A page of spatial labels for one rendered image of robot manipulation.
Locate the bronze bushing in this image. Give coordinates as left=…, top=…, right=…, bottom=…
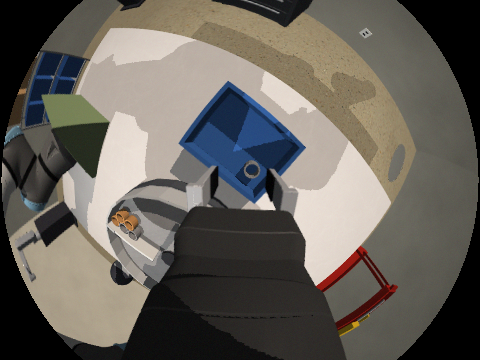
left=124, top=215, right=138, bottom=231
left=116, top=208, right=129, bottom=223
left=111, top=213, right=120, bottom=226

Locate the blue crate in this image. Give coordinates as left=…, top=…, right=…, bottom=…
left=178, top=81, right=306, bottom=204

